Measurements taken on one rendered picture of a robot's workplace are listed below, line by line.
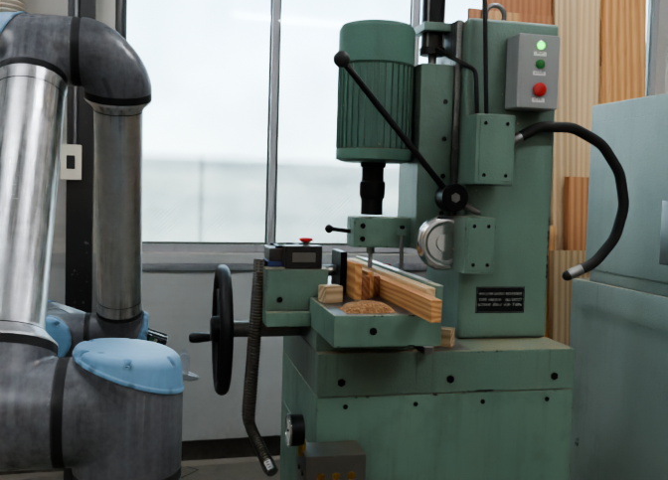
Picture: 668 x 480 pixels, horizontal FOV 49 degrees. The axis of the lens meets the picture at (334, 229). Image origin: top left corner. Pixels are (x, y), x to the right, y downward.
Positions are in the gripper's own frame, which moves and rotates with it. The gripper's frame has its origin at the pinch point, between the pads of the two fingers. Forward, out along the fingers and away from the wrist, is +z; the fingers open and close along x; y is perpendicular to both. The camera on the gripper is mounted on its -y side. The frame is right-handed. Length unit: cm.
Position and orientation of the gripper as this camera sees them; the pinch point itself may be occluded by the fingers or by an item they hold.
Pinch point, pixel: (192, 379)
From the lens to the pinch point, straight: 172.5
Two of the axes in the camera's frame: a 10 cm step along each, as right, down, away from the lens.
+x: -2.2, -0.6, 9.7
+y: 3.6, -9.3, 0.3
